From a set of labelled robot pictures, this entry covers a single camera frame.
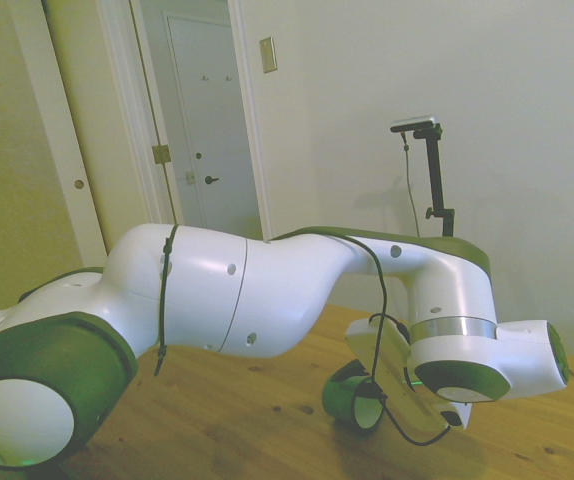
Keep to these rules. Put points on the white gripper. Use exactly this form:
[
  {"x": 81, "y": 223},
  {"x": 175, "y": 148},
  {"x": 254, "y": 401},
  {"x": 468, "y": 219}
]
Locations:
[{"x": 389, "y": 360}]

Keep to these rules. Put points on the teal enamel mug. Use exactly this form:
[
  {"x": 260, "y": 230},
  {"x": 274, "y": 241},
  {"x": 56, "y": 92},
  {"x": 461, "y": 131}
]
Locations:
[{"x": 339, "y": 395}]

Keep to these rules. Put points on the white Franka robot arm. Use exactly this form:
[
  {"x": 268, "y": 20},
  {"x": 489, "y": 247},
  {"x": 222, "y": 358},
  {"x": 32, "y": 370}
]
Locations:
[{"x": 267, "y": 290}]

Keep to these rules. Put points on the white panel door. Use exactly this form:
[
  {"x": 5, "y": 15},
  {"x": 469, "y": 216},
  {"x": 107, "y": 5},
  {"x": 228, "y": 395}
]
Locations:
[{"x": 217, "y": 130}]

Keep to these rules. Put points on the brass door hinge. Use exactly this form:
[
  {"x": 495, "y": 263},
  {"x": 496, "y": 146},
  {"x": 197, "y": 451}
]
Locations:
[{"x": 161, "y": 154}]

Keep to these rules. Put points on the white closet door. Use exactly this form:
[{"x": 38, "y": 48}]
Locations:
[{"x": 62, "y": 125}]

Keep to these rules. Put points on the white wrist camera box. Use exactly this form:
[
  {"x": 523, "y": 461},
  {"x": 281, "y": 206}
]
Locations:
[{"x": 459, "y": 417}]

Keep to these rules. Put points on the grey exterior camera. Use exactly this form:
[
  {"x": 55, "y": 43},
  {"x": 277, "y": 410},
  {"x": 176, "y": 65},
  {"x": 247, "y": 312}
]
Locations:
[{"x": 413, "y": 123}]

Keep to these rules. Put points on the beige wall switch plate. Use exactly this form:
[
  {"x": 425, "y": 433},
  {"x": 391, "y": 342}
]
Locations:
[{"x": 267, "y": 55}]

